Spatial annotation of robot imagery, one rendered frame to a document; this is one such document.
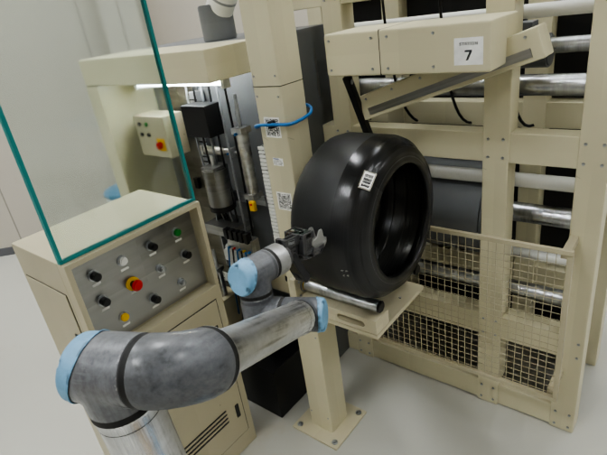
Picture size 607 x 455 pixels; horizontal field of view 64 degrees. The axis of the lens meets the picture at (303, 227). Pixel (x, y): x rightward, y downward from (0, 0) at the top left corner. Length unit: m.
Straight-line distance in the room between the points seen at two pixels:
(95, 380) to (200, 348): 0.16
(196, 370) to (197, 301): 1.25
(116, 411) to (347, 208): 0.90
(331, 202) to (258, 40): 0.61
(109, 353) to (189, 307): 1.20
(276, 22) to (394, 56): 0.41
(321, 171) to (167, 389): 0.98
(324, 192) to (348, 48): 0.57
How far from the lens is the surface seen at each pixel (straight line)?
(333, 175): 1.53
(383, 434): 2.53
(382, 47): 1.76
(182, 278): 1.98
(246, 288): 1.25
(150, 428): 0.89
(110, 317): 1.85
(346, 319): 1.83
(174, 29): 4.78
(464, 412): 2.64
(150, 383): 0.76
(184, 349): 0.76
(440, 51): 1.67
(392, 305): 1.92
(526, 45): 1.73
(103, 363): 0.80
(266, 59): 1.73
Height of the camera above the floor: 1.90
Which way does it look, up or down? 25 degrees down
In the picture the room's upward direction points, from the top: 9 degrees counter-clockwise
